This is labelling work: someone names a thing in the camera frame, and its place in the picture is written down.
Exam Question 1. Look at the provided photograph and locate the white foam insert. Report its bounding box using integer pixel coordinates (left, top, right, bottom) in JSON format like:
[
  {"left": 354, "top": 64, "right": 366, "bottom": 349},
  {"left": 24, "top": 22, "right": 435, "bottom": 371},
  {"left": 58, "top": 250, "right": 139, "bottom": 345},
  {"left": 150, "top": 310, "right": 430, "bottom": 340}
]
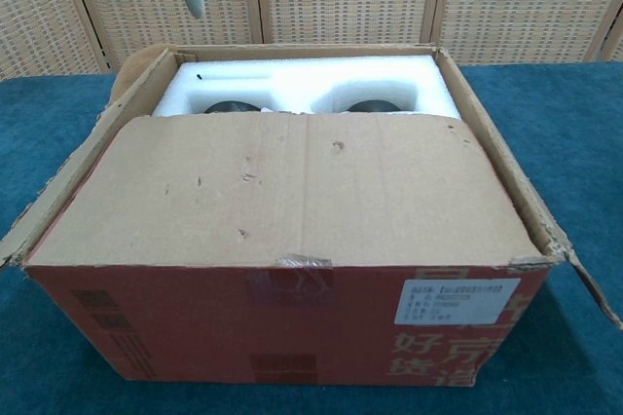
[{"left": 150, "top": 55, "right": 462, "bottom": 120}]

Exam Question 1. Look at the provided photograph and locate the black tea pitcher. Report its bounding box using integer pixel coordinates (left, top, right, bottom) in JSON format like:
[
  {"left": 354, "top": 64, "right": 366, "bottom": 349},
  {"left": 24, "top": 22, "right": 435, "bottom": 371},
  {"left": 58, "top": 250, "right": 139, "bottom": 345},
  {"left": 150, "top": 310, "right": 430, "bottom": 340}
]
[{"left": 202, "top": 100, "right": 264, "bottom": 116}]

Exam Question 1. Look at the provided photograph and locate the cardboard box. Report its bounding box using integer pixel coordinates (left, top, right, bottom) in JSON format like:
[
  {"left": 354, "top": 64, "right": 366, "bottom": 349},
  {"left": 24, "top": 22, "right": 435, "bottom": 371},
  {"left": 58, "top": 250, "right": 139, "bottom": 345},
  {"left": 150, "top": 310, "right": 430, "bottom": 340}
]
[{"left": 0, "top": 42, "right": 623, "bottom": 390}]

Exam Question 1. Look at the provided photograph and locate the teal blue carpet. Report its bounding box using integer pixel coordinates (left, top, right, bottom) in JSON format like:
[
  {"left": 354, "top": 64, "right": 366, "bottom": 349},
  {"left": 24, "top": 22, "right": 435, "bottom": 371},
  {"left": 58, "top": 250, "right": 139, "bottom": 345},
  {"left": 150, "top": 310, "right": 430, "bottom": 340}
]
[{"left": 0, "top": 59, "right": 623, "bottom": 415}]

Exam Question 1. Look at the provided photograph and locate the black teapot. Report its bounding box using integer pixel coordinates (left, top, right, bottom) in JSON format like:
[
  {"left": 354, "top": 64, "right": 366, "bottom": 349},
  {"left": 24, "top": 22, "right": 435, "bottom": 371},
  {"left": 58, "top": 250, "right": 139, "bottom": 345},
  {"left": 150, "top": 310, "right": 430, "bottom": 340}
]
[{"left": 346, "top": 100, "right": 400, "bottom": 115}]

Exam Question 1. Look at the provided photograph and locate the brown plush toy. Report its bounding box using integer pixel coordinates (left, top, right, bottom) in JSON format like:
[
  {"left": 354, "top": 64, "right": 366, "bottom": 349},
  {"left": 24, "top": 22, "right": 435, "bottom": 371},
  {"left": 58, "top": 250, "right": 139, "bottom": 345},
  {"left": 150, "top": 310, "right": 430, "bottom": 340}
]
[{"left": 107, "top": 44, "right": 171, "bottom": 114}]

